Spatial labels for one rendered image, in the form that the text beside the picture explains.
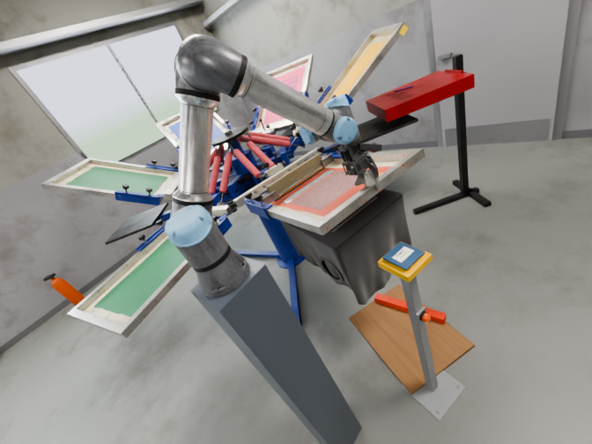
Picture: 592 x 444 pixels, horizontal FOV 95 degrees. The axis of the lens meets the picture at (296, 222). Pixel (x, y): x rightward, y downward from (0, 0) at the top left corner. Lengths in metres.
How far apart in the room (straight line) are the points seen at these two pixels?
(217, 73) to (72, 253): 4.33
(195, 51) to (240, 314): 0.65
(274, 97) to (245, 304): 0.55
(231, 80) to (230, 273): 0.48
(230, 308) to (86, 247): 4.16
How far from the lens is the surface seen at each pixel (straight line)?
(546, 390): 1.88
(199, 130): 0.81
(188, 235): 0.71
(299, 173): 1.57
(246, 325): 0.84
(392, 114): 2.14
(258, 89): 0.72
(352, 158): 1.01
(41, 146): 4.73
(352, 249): 1.22
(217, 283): 0.79
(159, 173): 2.81
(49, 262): 4.85
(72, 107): 4.81
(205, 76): 0.71
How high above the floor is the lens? 1.67
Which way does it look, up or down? 30 degrees down
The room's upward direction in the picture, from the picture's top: 25 degrees counter-clockwise
